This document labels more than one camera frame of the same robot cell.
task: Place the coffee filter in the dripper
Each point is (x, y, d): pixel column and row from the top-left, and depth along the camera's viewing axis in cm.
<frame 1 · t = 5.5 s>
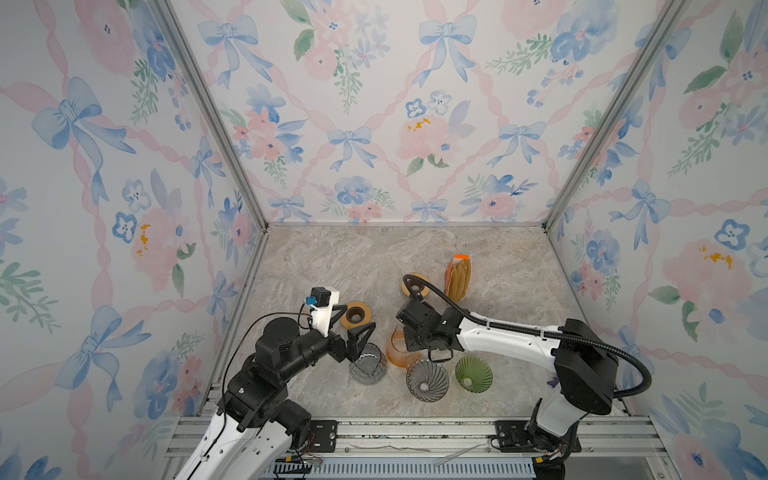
left hand: (360, 315, 65), fingers open
right hand: (410, 335, 85), fingers closed
wooden ring holder far: (426, 290, 101), point 3 cm above the table
orange glass carafe: (398, 351, 81), point 9 cm above the table
clear glass carafe: (370, 366, 88), on the table
clear glass dripper: (427, 380, 82), point 3 cm above the table
green glass dripper: (474, 374, 82), point 4 cm above the table

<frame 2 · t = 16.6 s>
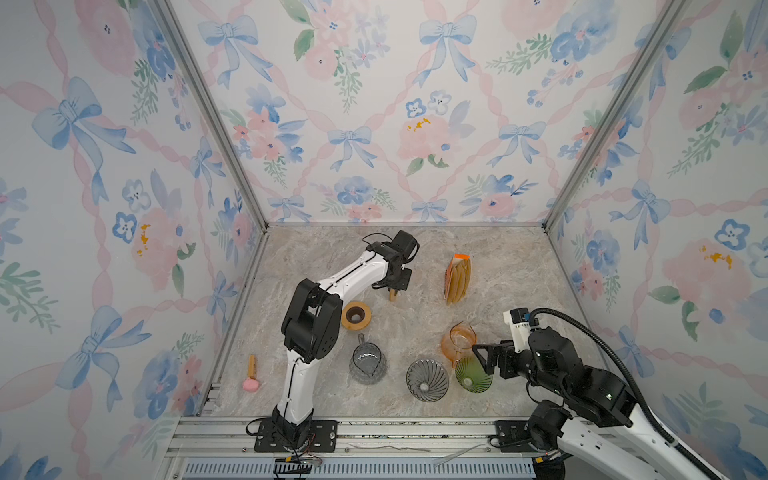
left hand: (399, 279, 94), fingers closed
right hand: (485, 345, 72), fingers open
orange glass carafe: (458, 341, 92), on the table
pink ice cream toy: (251, 384, 82), point 2 cm above the table
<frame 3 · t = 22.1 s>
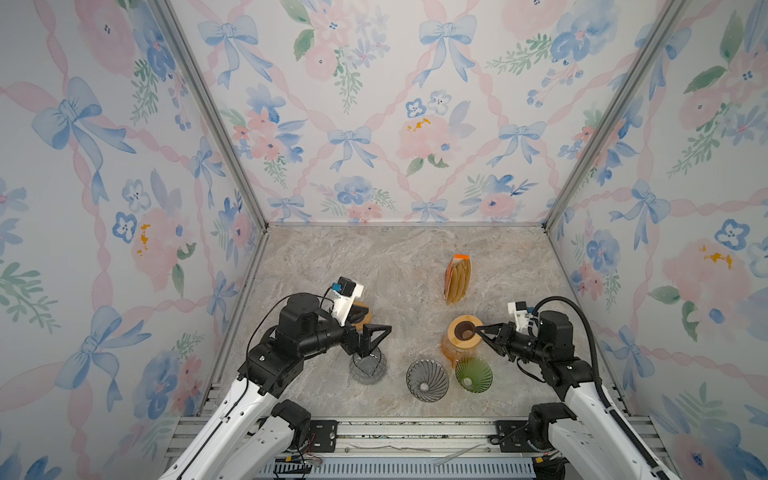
left hand: (378, 318, 66), fingers open
right hand: (476, 329, 78), fingers closed
wooden ring holder far: (463, 344, 80), point 12 cm above the table
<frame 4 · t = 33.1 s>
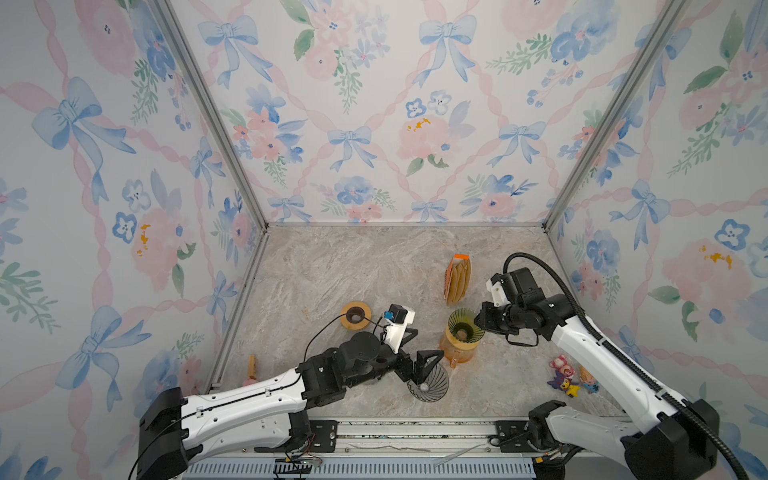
left hand: (432, 343, 65), fingers open
right hand: (475, 318, 80), fingers closed
green glass dripper: (462, 326, 86), point 9 cm above the table
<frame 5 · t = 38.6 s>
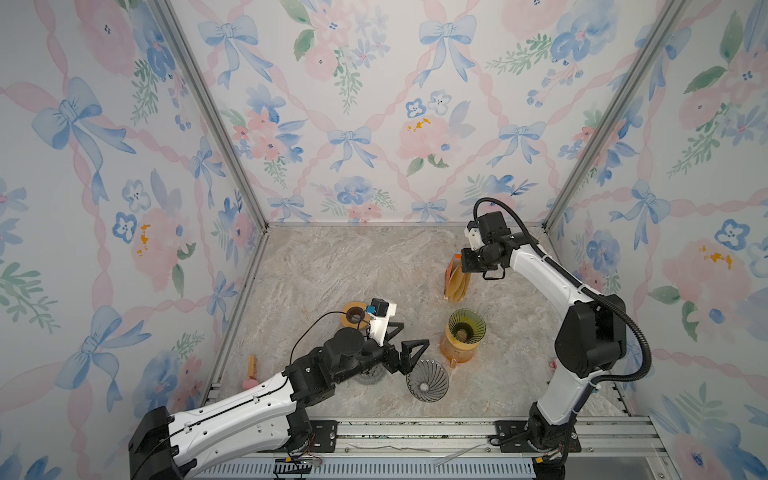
left hand: (417, 334, 66), fingers open
right hand: (464, 261, 92), fingers closed
